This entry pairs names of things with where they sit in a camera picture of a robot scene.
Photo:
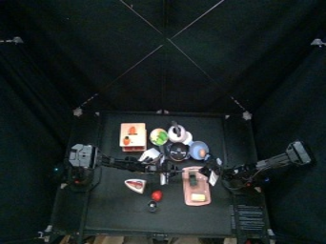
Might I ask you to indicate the tan toy egg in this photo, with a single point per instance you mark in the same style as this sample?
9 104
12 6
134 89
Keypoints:
202 153

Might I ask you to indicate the yellow egg sushi slab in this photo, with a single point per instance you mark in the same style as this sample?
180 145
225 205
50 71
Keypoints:
198 198

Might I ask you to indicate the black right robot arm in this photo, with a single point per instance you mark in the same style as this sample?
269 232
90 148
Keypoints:
279 160

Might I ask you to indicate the white wedge with red filling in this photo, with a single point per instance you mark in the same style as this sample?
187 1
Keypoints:
135 186

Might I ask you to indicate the wooden toy box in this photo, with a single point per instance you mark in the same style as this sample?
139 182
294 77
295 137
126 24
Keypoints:
138 141

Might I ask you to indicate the white toy cup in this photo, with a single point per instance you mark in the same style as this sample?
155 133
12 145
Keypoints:
150 154

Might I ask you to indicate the pink plastic tray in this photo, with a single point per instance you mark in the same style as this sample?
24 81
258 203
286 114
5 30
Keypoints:
203 189

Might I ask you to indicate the blue bowl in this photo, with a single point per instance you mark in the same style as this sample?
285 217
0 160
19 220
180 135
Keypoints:
195 147

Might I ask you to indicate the orange toy carrot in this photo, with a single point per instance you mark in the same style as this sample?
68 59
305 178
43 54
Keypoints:
132 130

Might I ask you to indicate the black bowl with pale rim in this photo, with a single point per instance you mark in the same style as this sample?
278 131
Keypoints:
178 152

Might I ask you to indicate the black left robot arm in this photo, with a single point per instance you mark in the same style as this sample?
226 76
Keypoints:
84 156

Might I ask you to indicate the white toy utensil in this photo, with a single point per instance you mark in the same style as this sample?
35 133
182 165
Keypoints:
163 178

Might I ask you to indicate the dark green sushi roll piece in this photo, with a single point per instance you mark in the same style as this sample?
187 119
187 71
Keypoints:
194 181
194 175
194 178

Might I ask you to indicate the grey metal frame clamp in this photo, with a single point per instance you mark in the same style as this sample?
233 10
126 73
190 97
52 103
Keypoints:
16 40
317 42
76 111
246 115

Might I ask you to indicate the bowl with green food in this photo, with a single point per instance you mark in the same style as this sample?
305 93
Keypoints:
158 136

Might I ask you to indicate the small black toy cup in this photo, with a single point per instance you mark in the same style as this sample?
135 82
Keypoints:
152 206

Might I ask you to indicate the red toy strawberry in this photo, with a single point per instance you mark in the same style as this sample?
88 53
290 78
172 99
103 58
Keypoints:
156 196

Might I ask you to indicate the small orange toy fruit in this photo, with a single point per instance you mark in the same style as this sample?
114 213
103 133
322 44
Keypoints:
126 140

